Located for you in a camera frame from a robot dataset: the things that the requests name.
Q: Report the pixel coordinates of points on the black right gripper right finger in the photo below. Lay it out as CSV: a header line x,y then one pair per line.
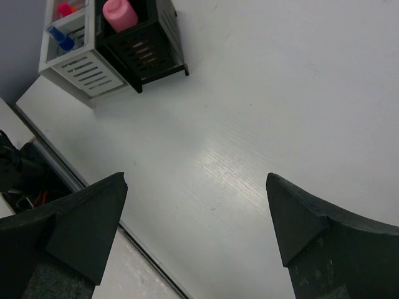
x,y
331,252

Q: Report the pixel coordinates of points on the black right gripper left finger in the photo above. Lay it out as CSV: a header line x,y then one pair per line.
x,y
61,249

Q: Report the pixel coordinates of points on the clear glue bottle blue cap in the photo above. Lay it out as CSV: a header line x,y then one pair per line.
x,y
63,40

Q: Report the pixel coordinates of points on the pink highlighter marker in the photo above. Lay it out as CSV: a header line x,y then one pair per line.
x,y
65,9

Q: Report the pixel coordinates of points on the orange highlighter marker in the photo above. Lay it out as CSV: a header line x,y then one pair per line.
x,y
77,5

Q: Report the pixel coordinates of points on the pink capped crayon tube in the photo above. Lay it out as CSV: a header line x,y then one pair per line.
x,y
120,14

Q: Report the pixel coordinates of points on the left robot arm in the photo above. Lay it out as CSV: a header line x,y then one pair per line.
x,y
27,178

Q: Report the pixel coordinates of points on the silver taped front panel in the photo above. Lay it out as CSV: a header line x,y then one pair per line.
x,y
129,275

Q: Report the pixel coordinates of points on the white slotted organizer box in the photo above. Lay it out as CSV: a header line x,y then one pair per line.
x,y
82,72

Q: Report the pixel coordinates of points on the black slotted organizer box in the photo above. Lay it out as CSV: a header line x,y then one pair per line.
x,y
146,52

